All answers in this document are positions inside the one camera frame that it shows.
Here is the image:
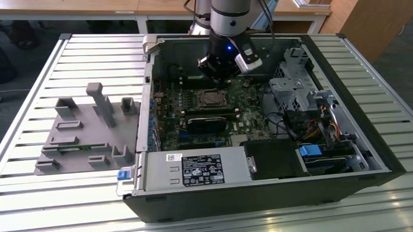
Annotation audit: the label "silver square CPU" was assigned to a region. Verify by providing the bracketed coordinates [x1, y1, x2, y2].
[203, 93, 225, 103]

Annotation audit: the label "black RAM slot bank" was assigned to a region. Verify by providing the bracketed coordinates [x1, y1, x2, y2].
[183, 108, 235, 118]
[181, 74, 234, 89]

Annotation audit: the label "black rear case fan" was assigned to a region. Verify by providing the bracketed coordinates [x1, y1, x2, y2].
[166, 63, 187, 84]

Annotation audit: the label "pale blue teach pendant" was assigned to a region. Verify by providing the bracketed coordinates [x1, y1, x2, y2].
[251, 0, 281, 29]

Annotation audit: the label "perforated metal drive cage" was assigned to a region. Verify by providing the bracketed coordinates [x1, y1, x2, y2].
[269, 47, 324, 115]

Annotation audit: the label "black graphics card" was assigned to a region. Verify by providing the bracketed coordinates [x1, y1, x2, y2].
[186, 116, 229, 134]

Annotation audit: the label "green motherboard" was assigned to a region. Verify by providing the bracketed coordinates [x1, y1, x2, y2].
[151, 76, 279, 152]

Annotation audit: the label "small silver chipset heatsink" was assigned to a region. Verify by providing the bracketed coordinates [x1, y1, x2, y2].
[230, 134, 250, 147]

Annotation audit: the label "black plastic shroud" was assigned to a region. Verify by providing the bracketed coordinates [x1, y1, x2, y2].
[243, 140, 310, 181]

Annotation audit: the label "blue disk carrier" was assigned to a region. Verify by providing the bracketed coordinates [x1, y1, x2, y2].
[298, 144, 324, 158]

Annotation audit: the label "silver power supply unit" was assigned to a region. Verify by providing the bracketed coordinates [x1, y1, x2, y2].
[143, 146, 253, 192]

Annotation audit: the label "wooden cabinet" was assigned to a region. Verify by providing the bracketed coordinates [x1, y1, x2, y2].
[320, 0, 413, 64]

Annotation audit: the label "long wooden desk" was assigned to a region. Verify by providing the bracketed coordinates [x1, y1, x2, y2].
[0, 0, 333, 34]

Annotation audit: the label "gray parts rack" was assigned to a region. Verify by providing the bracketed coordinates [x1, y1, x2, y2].
[34, 82, 143, 176]

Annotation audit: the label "green RAM stick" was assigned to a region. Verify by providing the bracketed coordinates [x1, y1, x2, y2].
[58, 144, 104, 153]

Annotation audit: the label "blue case latch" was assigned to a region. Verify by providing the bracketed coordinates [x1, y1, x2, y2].
[116, 169, 134, 182]

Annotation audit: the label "black open PC case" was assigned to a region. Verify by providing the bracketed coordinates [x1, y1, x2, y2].
[122, 33, 408, 223]

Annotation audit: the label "dark office chair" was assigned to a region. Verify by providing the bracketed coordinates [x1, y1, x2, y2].
[0, 30, 19, 84]

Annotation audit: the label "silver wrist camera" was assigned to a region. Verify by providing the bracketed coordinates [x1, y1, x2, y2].
[234, 42, 263, 73]

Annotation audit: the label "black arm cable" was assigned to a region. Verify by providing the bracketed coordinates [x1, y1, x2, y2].
[183, 0, 278, 58]

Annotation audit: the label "gray case handle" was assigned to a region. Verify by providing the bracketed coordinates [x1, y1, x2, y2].
[142, 35, 163, 55]

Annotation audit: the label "black internal cables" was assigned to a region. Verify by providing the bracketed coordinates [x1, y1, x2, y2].
[263, 111, 298, 141]

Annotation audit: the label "yellow orange wire bundle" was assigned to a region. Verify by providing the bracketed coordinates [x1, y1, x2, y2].
[302, 120, 342, 141]

